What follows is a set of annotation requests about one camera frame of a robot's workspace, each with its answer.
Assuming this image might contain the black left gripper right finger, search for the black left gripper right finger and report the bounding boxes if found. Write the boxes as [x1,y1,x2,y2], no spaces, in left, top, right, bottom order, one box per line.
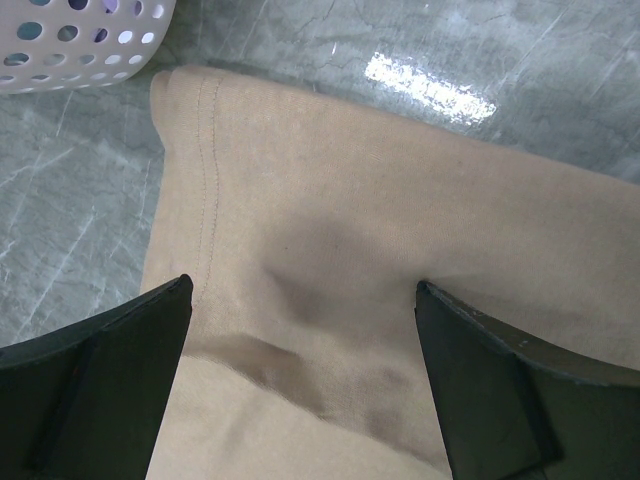
[415,281,639,479]

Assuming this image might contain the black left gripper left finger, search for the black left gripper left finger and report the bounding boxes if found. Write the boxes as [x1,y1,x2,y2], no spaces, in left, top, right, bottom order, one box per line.
[1,275,193,479]

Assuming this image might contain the beige t shirt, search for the beige t shirt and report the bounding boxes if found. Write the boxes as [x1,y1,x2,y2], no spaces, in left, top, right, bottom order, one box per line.
[142,67,639,479]

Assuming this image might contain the white perforated laundry basket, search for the white perforated laundry basket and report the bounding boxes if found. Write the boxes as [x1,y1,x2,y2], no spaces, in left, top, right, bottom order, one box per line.
[1,0,176,94]

